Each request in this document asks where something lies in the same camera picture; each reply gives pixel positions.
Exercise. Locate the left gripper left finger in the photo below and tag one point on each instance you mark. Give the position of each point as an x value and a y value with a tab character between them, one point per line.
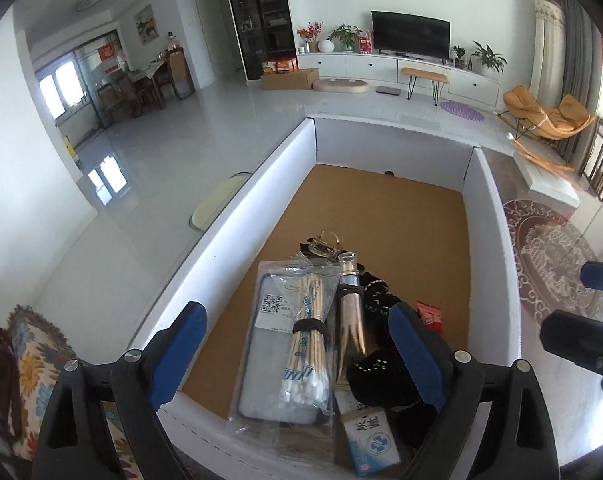
74	441

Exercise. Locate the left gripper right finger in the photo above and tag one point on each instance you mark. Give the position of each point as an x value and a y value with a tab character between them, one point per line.
518	441

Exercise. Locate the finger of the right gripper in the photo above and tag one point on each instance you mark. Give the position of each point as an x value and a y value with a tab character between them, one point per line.
591	275
574	338

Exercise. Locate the phone case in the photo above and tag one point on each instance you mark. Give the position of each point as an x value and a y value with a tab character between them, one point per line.
254	415

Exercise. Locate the blue white medicine box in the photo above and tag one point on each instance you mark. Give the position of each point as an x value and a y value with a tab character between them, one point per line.
370	440

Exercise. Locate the black gloves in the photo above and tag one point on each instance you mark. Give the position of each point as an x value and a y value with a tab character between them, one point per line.
381	379

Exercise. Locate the red packet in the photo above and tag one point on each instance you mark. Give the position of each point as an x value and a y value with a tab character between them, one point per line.
431	317

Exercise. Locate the cotton swabs plastic bag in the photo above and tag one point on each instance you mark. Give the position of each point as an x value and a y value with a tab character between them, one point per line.
306	382

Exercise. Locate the gold tube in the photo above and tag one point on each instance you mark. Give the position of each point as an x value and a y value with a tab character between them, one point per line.
352	346

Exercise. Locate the clear glasses with twine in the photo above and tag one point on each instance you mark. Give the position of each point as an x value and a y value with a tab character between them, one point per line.
328	245

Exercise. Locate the floral cushion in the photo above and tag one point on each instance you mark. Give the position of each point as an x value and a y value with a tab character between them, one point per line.
33	352

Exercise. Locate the orange lounge chair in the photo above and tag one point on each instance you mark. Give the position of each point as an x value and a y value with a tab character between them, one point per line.
529	118

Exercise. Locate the white tv cabinet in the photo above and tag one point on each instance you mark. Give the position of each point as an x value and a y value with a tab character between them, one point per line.
463	86

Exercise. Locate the green potted plant right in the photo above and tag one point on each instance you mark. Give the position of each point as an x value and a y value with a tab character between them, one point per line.
486	61

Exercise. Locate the green potted plant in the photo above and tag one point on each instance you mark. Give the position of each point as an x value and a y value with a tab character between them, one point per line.
347	36
486	61

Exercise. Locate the small potted plant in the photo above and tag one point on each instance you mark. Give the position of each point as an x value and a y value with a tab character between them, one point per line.
459	57

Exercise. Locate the wooden bench stool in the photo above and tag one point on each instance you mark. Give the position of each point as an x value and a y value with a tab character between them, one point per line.
437	80

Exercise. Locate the black television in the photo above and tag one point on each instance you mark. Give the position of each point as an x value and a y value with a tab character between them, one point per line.
411	34

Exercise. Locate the cardboard box on floor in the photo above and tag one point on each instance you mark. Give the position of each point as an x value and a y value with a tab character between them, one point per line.
303	79

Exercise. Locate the green potted plant left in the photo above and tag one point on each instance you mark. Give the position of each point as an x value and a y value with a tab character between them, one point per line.
347	36

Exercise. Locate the red flower vase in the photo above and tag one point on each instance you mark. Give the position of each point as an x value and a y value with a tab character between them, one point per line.
310	33

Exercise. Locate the black display cabinet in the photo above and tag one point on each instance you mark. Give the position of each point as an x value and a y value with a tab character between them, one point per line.
264	32

